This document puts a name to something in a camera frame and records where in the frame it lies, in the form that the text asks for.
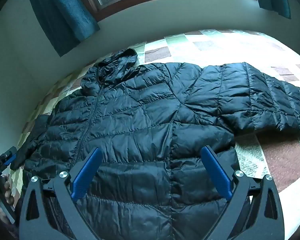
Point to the black puffer jacket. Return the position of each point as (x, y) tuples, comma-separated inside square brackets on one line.
[(140, 117)]

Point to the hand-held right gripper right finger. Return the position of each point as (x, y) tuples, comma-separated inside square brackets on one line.
[(216, 172)]

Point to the patchwork quilt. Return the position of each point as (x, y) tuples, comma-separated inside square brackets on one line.
[(277, 155)]

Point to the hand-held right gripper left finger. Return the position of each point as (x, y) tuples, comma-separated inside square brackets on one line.
[(86, 175)]

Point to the person's left hand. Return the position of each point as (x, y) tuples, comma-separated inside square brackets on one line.
[(6, 187)]

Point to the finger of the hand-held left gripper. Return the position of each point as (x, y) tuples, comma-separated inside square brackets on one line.
[(10, 159)]

